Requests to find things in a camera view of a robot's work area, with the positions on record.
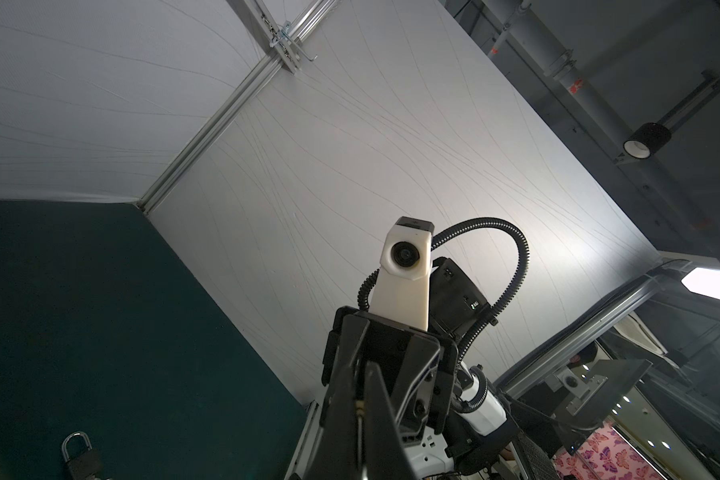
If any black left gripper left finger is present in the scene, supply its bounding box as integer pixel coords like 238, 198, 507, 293
305, 311, 369, 479

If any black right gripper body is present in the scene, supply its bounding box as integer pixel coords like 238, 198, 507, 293
320, 306, 458, 444

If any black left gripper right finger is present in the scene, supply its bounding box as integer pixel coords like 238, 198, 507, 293
363, 362, 415, 479

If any black padlock with keys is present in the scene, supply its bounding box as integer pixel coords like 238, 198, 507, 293
60, 431, 103, 480

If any black ceiling spotlight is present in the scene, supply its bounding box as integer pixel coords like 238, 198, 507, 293
622, 122, 672, 160

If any aluminium wall rail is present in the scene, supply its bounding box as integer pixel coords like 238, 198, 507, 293
137, 1, 338, 215

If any metal hook bracket right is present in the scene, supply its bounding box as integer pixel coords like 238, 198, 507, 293
269, 22, 318, 69

